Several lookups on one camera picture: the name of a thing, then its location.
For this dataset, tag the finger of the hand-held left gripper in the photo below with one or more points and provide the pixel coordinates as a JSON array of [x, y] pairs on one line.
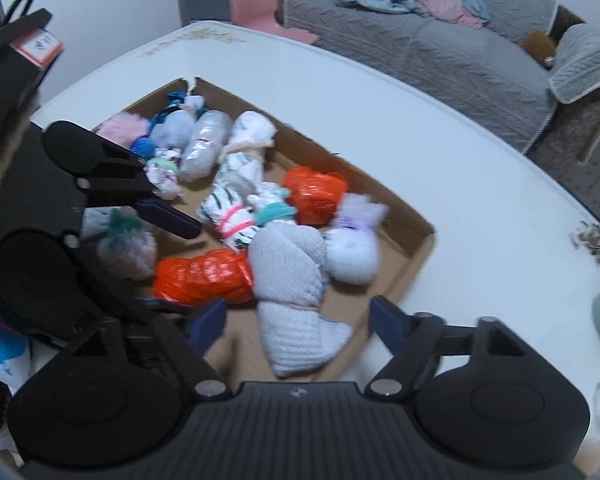
[[170, 220], [120, 297]]

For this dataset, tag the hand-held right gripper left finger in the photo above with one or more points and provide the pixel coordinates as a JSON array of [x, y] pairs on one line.
[[207, 322]]

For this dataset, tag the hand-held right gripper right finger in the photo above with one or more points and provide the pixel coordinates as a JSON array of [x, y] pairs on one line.
[[386, 320]]

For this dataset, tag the pastel scrunchie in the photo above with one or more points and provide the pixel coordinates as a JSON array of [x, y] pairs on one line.
[[127, 247]]

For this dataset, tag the brown cardboard box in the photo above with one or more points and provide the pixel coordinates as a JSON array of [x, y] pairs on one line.
[[380, 240]]

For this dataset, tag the white waffle knit sock bundle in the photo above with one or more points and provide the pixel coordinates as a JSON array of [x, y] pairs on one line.
[[290, 300]]

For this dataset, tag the grey sock bundle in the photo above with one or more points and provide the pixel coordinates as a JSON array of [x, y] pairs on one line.
[[172, 129]]

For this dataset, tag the orange plastic bag bundle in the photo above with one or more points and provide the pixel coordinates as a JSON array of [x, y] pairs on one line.
[[312, 195], [205, 277]]

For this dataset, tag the white pink patterned cloth bundle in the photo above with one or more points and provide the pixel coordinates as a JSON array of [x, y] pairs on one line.
[[162, 175]]

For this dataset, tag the white striped sock bundle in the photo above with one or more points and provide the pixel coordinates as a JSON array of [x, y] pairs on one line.
[[227, 215]]

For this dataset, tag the white purple fluffy bundle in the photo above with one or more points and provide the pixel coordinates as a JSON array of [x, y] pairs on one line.
[[352, 250]]

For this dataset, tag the blue knitted doll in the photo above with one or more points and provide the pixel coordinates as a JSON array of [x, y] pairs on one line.
[[142, 146]]

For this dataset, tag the clear plastic wrapped bundle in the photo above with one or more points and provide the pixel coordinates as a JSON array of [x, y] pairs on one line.
[[205, 145]]

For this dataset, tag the pink fluffy pompom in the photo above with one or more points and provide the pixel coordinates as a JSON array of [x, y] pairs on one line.
[[120, 127]]

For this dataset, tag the white cloth bundle teal band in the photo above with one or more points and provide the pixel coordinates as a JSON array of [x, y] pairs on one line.
[[275, 207]]

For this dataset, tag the blue white cloth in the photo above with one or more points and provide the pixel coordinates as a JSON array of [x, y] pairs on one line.
[[5, 355]]

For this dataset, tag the pile of seed shells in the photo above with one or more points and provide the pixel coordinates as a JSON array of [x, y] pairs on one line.
[[590, 242]]

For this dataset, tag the pink plastic stool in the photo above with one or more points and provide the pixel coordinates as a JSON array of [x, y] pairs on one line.
[[252, 5]]

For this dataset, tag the grey quilted sofa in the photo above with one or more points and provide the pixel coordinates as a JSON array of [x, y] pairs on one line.
[[430, 55]]

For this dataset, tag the brown plush toy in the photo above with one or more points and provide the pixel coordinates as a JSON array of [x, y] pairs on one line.
[[540, 49]]

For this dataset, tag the pink clothing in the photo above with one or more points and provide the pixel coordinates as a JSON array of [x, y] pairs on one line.
[[445, 2]]

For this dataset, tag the grey quilted armrest cover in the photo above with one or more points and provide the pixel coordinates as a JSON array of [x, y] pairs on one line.
[[587, 62]]

